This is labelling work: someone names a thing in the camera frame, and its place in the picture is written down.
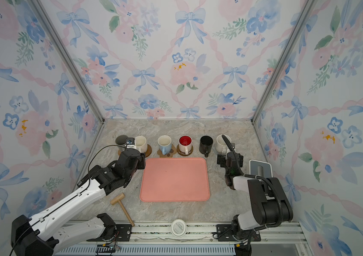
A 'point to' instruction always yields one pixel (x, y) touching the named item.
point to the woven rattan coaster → (119, 152)
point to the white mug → (221, 147)
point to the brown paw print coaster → (173, 151)
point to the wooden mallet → (117, 199)
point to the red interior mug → (184, 143)
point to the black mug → (205, 145)
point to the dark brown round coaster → (182, 153)
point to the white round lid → (179, 228)
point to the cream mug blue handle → (164, 143)
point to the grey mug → (121, 140)
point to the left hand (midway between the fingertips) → (141, 153)
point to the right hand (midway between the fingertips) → (231, 153)
